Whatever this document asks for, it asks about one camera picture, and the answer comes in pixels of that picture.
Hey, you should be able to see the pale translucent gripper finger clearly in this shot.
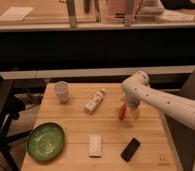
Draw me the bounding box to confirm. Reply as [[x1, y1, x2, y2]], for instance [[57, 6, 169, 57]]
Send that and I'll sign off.
[[129, 107, 140, 120]]

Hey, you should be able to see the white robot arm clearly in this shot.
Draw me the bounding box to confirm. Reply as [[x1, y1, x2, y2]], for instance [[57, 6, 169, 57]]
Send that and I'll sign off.
[[121, 71, 195, 130]]

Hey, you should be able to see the green ceramic plate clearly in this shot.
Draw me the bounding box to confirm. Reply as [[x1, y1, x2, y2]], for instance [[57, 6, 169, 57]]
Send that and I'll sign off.
[[26, 122, 65, 161]]

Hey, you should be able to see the white plastic bottle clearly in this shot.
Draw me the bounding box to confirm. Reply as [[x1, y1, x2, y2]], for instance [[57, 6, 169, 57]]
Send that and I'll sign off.
[[84, 88, 106, 114]]

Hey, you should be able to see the black rectangular box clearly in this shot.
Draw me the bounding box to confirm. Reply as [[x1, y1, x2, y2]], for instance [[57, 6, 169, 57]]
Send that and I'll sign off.
[[120, 138, 140, 162]]

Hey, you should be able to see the white folded sponge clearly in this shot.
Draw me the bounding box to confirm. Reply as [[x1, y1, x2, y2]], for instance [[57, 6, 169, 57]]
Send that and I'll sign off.
[[88, 134, 102, 157]]

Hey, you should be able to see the black office chair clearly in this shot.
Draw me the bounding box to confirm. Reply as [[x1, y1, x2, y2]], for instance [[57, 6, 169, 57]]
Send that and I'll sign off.
[[0, 76, 30, 171]]

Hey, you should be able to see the white paper sheet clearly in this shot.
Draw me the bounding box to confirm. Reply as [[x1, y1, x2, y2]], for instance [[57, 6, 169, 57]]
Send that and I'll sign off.
[[0, 6, 33, 21]]

